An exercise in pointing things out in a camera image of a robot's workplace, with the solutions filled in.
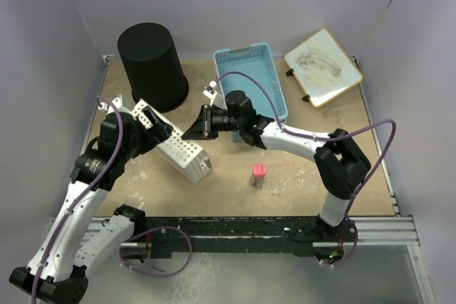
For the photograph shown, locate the aluminium table frame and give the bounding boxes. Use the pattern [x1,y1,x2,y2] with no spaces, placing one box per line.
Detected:
[24,54,428,304]

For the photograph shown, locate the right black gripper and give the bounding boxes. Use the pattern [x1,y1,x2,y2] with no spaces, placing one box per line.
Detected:
[183,106,243,142]

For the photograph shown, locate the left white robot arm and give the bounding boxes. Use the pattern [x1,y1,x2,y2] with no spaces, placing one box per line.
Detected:
[9,106,174,303]

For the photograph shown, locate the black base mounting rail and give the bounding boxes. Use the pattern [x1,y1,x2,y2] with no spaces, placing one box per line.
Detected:
[128,216,357,259]

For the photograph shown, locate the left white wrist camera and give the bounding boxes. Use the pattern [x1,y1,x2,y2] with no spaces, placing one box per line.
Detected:
[97,94,131,114]

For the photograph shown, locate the blue perforated plastic basket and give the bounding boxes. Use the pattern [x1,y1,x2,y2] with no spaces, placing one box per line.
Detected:
[213,43,288,122]

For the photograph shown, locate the large black plastic container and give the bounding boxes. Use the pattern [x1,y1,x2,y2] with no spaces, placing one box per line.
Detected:
[118,23,190,112]

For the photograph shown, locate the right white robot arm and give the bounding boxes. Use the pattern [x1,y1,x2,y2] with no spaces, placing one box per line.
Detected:
[182,90,371,241]

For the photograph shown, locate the small whiteboard with wooden frame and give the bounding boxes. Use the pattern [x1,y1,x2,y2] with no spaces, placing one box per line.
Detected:
[284,27,363,108]

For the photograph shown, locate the white perforated plastic basket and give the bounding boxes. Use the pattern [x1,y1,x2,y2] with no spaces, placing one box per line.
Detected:
[131,100,212,184]

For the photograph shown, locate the pink capped small bottle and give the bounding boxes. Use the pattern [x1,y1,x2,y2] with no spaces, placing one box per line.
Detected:
[251,164,266,188]

